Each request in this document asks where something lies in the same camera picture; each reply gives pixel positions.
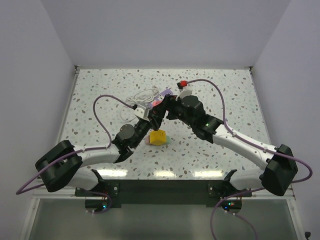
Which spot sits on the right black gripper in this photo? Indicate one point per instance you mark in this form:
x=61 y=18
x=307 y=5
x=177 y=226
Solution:
x=168 y=103

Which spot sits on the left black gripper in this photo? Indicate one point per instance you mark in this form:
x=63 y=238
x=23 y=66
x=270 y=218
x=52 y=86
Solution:
x=153 y=123

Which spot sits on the pink plug adapter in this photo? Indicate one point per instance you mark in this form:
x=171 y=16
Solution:
x=155 y=103

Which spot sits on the yellow cube socket adapter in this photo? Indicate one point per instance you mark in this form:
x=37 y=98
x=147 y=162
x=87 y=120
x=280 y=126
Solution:
x=157 y=137

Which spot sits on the brown plug adapter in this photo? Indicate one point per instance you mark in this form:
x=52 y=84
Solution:
x=147 y=140

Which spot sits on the green plug adapter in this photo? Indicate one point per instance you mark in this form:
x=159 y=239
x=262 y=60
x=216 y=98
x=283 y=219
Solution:
x=168 y=140

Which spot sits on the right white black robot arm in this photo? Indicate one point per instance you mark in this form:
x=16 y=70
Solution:
x=276 y=165

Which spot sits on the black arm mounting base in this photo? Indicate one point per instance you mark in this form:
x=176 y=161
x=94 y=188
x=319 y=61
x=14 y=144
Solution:
x=165 y=192

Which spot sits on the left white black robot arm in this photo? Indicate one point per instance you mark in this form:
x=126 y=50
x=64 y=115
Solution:
x=65 y=164

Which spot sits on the purple power strip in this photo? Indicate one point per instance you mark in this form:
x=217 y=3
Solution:
x=159 y=96

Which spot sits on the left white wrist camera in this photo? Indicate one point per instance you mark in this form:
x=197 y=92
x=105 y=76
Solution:
x=142 y=111

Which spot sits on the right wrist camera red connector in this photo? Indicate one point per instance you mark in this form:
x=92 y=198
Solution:
x=184 y=90

